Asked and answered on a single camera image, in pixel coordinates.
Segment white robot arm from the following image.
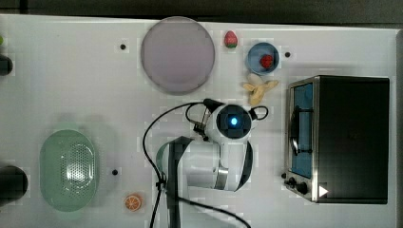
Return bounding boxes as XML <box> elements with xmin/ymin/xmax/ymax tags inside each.
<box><xmin>156</xmin><ymin>104</ymin><xmax>253</xmax><ymax>192</ymax></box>

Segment blue bowl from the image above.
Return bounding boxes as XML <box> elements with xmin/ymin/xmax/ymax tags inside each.
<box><xmin>246</xmin><ymin>42</ymin><xmax>279</xmax><ymax>76</ymax></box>

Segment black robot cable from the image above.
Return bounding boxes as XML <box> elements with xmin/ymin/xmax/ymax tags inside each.
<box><xmin>142</xmin><ymin>98</ymin><xmax>270</xmax><ymax>228</ymax></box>

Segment peeled plush banana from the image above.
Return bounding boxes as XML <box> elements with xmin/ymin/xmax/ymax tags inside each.
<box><xmin>242</xmin><ymin>73</ymin><xmax>278</xmax><ymax>105</ymax></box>

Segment orange slice toy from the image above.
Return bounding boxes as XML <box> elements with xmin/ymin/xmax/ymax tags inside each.
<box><xmin>125</xmin><ymin>194</ymin><xmax>143</xmax><ymax>212</ymax></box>

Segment green colander basket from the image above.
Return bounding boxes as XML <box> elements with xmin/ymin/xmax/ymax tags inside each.
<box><xmin>40</xmin><ymin>129</ymin><xmax>99</xmax><ymax>212</ymax></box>

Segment plush strawberry on table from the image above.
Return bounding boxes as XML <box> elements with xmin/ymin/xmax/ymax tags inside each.
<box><xmin>224</xmin><ymin>30</ymin><xmax>238</xmax><ymax>48</ymax></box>

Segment black cylinder cup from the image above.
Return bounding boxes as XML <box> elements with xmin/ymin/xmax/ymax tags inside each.
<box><xmin>0</xmin><ymin>166</ymin><xmax>29</xmax><ymax>206</ymax></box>

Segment black cylinder upper left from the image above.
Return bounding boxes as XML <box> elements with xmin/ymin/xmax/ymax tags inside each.
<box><xmin>0</xmin><ymin>55</ymin><xmax>13</xmax><ymax>76</ymax></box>

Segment red strawberry in bowl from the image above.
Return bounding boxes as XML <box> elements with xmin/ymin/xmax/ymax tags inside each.
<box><xmin>259</xmin><ymin>55</ymin><xmax>274</xmax><ymax>68</ymax></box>

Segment black toaster oven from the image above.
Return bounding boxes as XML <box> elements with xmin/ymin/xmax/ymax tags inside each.
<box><xmin>281</xmin><ymin>75</ymin><xmax>390</xmax><ymax>204</ymax></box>

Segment grey round plate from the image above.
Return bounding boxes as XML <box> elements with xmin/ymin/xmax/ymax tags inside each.
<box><xmin>141</xmin><ymin>16</ymin><xmax>215</xmax><ymax>94</ymax></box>

